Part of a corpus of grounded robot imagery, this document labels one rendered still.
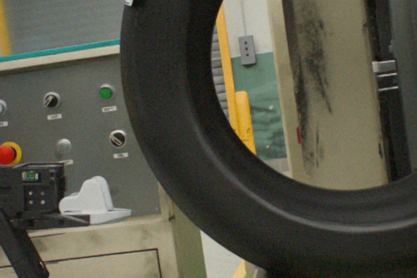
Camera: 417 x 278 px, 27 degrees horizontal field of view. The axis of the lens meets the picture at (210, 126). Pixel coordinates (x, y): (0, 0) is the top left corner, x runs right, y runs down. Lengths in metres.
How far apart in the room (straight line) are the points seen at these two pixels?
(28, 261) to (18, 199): 0.09
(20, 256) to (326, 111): 0.53
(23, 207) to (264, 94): 9.13
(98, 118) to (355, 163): 0.66
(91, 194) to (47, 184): 0.06
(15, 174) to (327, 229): 0.41
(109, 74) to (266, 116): 8.43
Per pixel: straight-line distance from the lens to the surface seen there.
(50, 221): 1.15
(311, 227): 1.02
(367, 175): 1.41
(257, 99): 10.25
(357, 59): 1.40
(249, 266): 1.41
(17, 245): 1.19
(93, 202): 1.15
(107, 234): 1.84
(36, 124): 1.90
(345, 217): 1.30
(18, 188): 1.16
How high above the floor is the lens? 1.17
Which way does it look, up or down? 3 degrees down
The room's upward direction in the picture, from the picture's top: 8 degrees counter-clockwise
